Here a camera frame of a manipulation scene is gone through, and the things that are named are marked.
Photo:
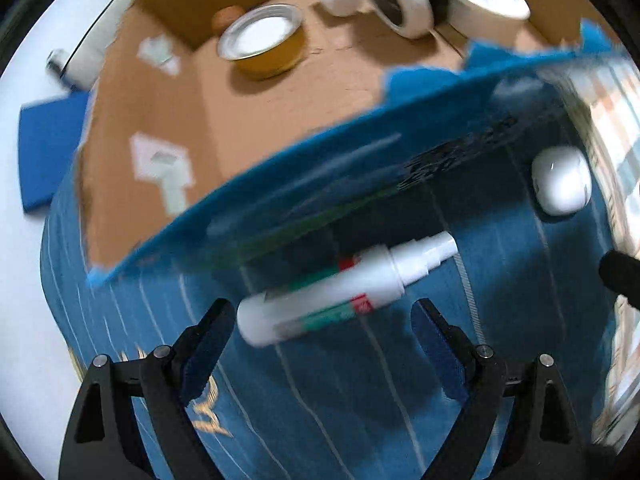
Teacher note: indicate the white oval container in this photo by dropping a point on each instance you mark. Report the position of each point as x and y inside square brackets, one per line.
[560, 180]

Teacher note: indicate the gold tin can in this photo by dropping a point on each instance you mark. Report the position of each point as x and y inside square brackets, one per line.
[265, 45]

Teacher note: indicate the white spray bottle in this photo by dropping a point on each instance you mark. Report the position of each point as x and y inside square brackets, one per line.
[340, 295]

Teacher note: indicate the blue striped blanket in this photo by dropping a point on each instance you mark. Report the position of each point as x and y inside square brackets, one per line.
[350, 410]

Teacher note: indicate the cardboard box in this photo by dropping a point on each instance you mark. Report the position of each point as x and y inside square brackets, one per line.
[165, 110]

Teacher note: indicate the blue foam mat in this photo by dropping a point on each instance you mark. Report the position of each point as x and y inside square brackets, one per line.
[50, 150]

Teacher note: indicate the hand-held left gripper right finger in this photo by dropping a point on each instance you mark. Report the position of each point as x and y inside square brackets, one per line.
[437, 355]

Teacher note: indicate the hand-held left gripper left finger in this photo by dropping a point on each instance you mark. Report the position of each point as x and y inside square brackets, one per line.
[200, 365]

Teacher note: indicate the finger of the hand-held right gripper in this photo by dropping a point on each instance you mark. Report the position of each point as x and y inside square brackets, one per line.
[622, 275]

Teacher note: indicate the white round labelled jar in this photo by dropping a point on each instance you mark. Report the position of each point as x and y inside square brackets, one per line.
[485, 0]

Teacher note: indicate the plaid blanket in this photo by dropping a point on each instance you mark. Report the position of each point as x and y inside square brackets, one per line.
[620, 360]

